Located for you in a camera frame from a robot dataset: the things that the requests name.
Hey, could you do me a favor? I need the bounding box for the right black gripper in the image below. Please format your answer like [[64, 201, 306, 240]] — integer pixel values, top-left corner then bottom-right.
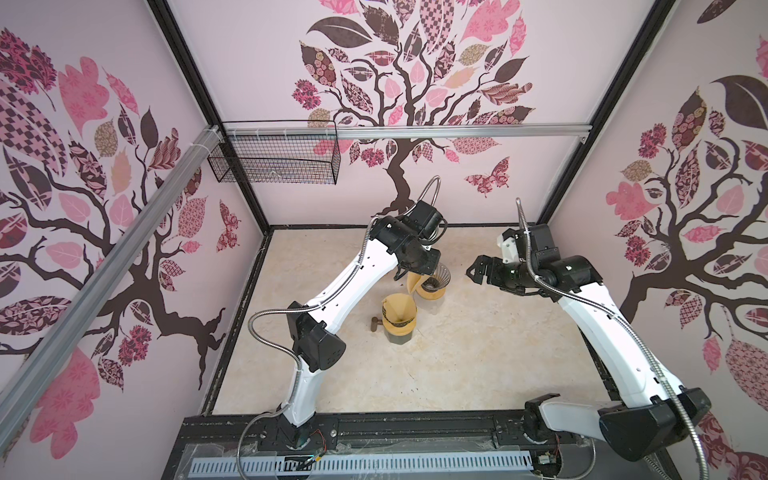
[[463, 255, 532, 291]]

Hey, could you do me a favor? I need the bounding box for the brown paper coffee filter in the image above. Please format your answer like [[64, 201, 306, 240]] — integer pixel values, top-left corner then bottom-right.
[[382, 293, 418, 328]]

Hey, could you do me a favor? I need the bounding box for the grey glass carafe mug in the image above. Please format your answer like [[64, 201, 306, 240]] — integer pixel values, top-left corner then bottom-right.
[[370, 317, 416, 345]]

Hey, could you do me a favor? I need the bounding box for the wooden ring holder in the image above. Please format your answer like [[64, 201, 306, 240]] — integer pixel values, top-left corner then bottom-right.
[[415, 284, 446, 301], [382, 318, 417, 341]]

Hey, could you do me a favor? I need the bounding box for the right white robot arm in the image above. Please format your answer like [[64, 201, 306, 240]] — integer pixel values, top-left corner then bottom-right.
[[466, 255, 711, 467]]

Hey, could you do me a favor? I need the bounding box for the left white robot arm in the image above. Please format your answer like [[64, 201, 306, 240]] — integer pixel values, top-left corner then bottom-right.
[[279, 207, 446, 431]]

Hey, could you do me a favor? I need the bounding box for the clear plastic dripper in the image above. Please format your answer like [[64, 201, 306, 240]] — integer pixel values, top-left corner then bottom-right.
[[417, 297, 446, 315]]

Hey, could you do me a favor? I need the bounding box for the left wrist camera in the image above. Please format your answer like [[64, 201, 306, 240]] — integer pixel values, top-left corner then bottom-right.
[[404, 200, 443, 240]]

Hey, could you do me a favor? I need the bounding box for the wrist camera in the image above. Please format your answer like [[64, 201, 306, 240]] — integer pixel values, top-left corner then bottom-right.
[[404, 200, 443, 240], [496, 224, 559, 266]]

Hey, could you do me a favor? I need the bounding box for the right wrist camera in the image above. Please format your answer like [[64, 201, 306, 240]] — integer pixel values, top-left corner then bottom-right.
[[496, 224, 559, 266]]

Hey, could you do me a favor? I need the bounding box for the left metal conduit cable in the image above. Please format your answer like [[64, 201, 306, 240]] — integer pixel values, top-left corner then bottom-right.
[[236, 175, 443, 480]]

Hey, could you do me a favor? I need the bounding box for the metal conduit cable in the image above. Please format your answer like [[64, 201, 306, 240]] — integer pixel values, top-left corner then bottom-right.
[[515, 197, 712, 480], [236, 175, 443, 480]]

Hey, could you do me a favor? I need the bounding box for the aluminium rail back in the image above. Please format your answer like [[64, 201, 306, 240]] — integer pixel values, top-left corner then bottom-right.
[[337, 123, 592, 140]]

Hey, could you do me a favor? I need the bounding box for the aluminium rail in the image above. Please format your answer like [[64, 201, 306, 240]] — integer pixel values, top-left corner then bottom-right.
[[1, 126, 222, 448], [337, 123, 592, 140]]

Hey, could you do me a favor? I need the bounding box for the black base frame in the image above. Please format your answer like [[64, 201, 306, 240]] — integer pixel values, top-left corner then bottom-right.
[[161, 407, 682, 480]]

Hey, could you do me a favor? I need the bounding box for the black wire basket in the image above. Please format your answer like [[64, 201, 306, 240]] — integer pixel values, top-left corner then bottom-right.
[[208, 120, 341, 185]]

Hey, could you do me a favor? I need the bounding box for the white cable duct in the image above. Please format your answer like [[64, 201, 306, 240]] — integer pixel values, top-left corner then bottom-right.
[[187, 451, 533, 479]]

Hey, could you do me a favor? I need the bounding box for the right metal conduit cable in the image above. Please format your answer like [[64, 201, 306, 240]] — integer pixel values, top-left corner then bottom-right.
[[515, 197, 712, 480]]

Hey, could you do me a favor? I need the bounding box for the aluminium rail left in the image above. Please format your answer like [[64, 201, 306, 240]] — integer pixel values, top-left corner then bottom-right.
[[1, 126, 222, 448]]

